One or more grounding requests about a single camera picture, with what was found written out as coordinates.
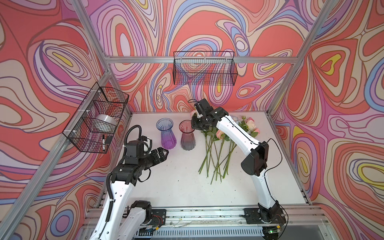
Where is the aluminium frame post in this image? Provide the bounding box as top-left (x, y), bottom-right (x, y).
top-left (72, 1), bottom-right (122, 91)

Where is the pink grey glass vase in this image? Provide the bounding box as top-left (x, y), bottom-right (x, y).
top-left (179, 120), bottom-right (196, 151)

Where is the black wire basket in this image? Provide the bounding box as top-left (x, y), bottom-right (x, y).
top-left (173, 50), bottom-right (238, 86)
top-left (63, 83), bottom-right (129, 154)

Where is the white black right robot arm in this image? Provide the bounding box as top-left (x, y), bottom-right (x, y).
top-left (191, 99), bottom-right (287, 224)

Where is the purple blue glass vase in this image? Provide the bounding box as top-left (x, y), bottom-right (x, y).
top-left (156, 118), bottom-right (177, 150)

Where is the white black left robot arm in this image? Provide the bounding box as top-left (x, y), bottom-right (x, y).
top-left (90, 125), bottom-right (169, 240)

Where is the pink spray rose stem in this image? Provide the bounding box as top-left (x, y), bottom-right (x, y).
top-left (209, 127), bottom-right (230, 184)

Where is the black wire basket back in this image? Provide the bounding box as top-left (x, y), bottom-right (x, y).
top-left (173, 50), bottom-right (238, 86)

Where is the black wire basket left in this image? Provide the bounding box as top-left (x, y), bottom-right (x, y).
top-left (63, 83), bottom-right (129, 154)

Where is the white tape roll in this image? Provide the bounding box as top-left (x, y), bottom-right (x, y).
top-left (96, 114), bottom-right (118, 126)

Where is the pink white mixed rose stem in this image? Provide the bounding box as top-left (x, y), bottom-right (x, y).
top-left (217, 116), bottom-right (264, 182)

